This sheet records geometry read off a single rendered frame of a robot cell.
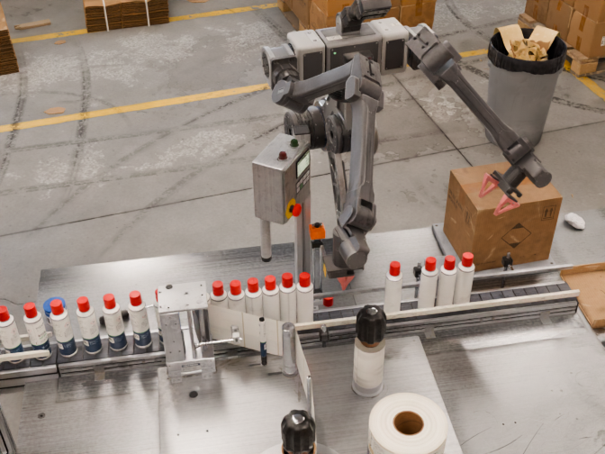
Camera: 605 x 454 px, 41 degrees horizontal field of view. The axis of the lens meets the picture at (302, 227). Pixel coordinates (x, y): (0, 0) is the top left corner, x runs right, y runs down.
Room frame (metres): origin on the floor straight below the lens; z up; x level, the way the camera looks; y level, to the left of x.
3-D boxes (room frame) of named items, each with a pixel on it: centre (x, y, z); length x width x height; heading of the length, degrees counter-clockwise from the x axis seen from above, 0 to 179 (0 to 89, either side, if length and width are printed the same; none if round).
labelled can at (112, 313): (1.74, 0.57, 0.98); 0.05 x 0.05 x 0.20
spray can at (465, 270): (1.91, -0.51, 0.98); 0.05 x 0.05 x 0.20
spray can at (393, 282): (1.87, -0.28, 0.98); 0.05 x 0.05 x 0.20
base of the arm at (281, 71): (2.37, 0.04, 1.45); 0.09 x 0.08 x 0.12; 107
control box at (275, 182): (1.91, 0.05, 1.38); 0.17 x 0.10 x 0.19; 154
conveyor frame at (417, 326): (1.84, -0.07, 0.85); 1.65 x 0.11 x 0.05; 99
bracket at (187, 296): (1.68, 0.34, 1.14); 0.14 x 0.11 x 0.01; 99
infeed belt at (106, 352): (1.84, -0.07, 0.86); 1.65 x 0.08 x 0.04; 99
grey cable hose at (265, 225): (1.91, 0.11, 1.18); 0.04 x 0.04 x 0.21
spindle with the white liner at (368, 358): (1.57, -0.18, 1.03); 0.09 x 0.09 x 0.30
